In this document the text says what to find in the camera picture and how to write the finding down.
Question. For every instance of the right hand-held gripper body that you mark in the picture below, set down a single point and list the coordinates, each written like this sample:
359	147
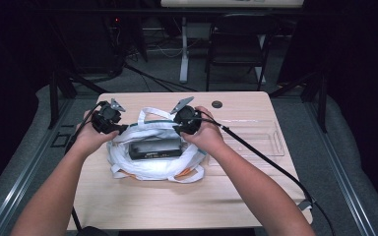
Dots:
187	119

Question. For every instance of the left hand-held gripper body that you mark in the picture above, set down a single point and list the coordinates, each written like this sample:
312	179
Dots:
105	119

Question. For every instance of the black rectangular box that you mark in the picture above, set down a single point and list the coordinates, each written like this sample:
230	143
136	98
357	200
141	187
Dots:
154	149

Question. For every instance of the white tote bag coloured patches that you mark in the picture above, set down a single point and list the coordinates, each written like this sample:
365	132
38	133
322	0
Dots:
154	168

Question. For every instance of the clear plastic tray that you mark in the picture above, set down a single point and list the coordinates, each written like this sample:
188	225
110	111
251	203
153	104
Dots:
269	141

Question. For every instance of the person's left hand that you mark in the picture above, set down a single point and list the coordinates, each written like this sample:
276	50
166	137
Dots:
90	137

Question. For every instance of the person's right hand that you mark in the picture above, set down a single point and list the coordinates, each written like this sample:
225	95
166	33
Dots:
206	134

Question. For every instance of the round dark table grommet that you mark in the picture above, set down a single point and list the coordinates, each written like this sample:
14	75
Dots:
217	104

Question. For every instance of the black metal stand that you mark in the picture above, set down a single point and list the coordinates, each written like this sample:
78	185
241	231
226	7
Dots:
322	101
53	98

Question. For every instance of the black tape square outline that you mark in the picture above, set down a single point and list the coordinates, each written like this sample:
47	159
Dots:
53	140

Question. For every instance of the white desk leg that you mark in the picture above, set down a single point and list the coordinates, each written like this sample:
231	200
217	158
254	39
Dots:
184	62

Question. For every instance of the dark computer tower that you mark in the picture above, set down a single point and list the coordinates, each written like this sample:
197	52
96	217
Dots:
92	46

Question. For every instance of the black folding chair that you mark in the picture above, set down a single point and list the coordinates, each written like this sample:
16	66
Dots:
236	42

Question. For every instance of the grey tape strip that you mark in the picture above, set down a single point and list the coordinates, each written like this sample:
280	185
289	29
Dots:
305	205

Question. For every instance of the grey metal floor rail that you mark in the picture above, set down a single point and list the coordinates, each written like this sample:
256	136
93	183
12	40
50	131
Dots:
29	170
341	170

